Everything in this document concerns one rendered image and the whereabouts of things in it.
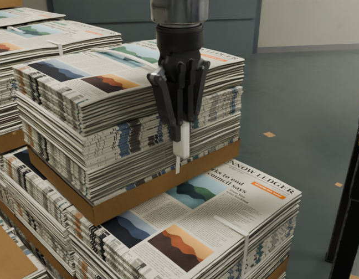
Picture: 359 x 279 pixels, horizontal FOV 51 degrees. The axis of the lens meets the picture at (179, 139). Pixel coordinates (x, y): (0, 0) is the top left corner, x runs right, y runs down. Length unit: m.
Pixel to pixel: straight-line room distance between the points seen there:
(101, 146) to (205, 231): 0.23
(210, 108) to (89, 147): 0.26
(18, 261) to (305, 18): 4.74
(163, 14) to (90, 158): 0.25
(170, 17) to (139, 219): 0.35
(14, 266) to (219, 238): 0.53
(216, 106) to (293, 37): 4.53
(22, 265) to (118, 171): 0.43
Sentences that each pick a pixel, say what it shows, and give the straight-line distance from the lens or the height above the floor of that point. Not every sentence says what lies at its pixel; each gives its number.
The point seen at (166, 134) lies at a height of 0.96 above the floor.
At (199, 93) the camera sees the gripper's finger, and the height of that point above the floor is 1.04.
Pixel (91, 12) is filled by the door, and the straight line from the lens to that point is 4.69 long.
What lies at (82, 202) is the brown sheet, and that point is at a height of 0.87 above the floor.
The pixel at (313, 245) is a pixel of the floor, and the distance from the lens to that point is 1.95.
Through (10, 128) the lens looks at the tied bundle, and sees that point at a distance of 0.96.
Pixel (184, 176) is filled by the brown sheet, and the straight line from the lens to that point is 0.76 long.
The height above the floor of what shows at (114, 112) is 1.03.
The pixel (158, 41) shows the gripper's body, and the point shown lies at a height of 1.14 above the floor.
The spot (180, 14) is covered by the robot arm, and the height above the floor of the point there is 1.18.
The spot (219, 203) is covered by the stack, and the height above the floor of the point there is 0.83.
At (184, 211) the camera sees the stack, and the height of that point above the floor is 0.83.
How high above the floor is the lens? 1.27
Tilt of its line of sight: 28 degrees down
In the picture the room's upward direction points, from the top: straight up
